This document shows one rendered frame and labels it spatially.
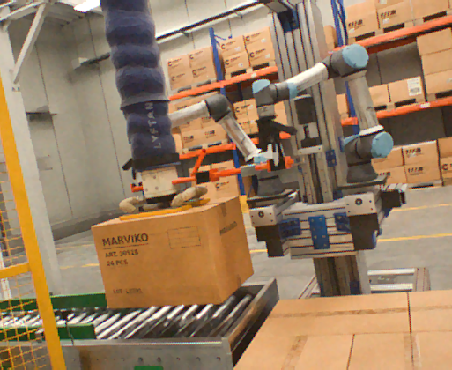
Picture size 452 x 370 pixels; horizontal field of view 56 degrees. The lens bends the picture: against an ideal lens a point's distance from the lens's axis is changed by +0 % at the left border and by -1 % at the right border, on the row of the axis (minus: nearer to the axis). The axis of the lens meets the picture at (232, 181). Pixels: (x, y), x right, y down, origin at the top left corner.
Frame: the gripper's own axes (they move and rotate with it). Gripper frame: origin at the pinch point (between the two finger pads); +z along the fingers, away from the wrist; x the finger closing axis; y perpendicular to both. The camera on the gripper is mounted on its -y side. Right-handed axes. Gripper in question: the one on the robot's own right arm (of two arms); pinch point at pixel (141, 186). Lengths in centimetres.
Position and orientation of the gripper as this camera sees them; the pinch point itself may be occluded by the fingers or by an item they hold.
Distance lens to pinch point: 245.5
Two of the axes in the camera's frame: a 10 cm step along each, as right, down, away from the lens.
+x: 3.8, -1.3, 9.1
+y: 9.0, -1.5, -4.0
